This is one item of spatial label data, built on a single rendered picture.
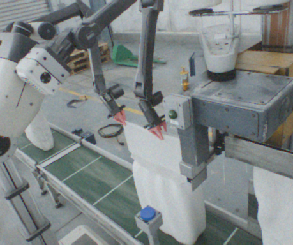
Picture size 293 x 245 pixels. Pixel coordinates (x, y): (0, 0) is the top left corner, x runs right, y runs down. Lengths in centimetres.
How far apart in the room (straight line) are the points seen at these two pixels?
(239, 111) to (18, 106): 74
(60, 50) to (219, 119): 53
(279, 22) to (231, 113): 52
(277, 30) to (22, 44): 93
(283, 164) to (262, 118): 29
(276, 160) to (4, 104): 93
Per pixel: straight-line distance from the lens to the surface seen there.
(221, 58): 87
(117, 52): 646
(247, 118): 75
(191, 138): 89
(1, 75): 105
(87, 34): 97
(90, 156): 242
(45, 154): 269
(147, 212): 112
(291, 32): 117
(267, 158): 99
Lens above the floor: 166
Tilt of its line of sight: 28 degrees down
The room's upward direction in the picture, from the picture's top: 10 degrees counter-clockwise
